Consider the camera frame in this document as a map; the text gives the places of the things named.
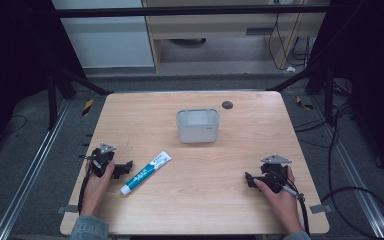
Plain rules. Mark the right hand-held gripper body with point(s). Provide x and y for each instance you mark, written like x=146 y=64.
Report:
x=275 y=175

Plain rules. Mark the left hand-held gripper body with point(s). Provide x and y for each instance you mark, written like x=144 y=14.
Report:
x=100 y=159

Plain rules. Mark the white and teal toothpaste tube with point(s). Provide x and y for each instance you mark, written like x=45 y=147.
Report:
x=145 y=173

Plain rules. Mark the grey plastic bin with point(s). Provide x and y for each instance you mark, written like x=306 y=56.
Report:
x=197 y=126

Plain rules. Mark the person's left hand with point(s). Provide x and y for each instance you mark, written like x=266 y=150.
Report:
x=97 y=190

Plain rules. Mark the person's right hand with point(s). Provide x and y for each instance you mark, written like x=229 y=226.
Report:
x=281 y=206

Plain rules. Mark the yellow black tape strip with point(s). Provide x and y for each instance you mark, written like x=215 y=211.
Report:
x=87 y=107
x=304 y=103

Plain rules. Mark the round grey table grommet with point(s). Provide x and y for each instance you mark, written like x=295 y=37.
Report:
x=227 y=105

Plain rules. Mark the white plug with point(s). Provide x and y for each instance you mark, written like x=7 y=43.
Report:
x=290 y=69

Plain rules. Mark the white cabinet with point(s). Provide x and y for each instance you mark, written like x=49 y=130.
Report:
x=106 y=40

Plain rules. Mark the light wooden desk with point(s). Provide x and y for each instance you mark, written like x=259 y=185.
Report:
x=213 y=25

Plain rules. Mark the aluminium floor rail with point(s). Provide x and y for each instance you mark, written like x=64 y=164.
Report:
x=353 y=173
x=30 y=173

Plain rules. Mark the black metal frame stand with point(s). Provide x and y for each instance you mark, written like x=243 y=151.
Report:
x=328 y=93
x=51 y=100

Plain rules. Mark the black horizontal frame bar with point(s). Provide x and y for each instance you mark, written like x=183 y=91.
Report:
x=186 y=11

